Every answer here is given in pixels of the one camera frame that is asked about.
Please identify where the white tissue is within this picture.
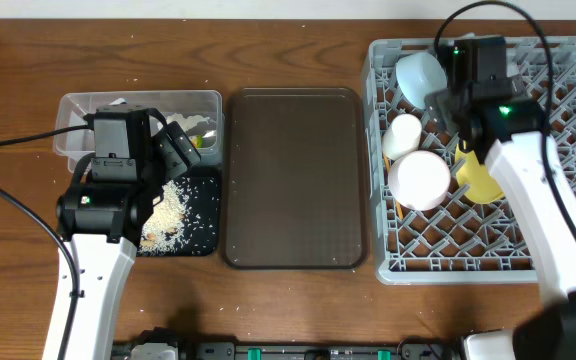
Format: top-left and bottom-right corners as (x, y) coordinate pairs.
(166, 113), (209, 132)

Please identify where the light blue bowl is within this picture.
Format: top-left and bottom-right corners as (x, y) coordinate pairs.
(395, 52), (447, 109)

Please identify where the white paper cup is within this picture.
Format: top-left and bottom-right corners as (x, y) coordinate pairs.
(382, 114), (422, 160)

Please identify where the pile of rice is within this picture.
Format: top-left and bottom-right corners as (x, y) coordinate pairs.
(137, 177), (222, 253)

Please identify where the pink bowl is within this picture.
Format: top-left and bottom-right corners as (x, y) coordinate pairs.
(387, 150), (451, 211)

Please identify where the yellow plate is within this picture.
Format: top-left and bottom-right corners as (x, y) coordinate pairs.
(455, 148), (504, 204)

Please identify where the wooden chopstick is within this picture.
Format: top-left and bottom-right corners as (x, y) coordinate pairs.
(382, 155), (403, 220)

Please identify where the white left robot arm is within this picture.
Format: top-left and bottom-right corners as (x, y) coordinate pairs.
(42, 103), (201, 359)

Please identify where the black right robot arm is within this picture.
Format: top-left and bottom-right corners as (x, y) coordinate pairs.
(424, 89), (576, 359)

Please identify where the grey dishwasher rack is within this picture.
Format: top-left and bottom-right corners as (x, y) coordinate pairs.
(361, 36), (576, 285)

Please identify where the clear plastic bin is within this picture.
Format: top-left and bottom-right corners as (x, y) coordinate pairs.
(55, 90), (224, 167)

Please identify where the black tray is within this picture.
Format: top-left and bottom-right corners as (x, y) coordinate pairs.
(135, 165), (222, 258)

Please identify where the brown serving tray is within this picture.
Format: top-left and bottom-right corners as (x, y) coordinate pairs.
(222, 87), (369, 270)

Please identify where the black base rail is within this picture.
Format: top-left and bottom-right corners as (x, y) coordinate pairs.
(110, 327), (463, 360)

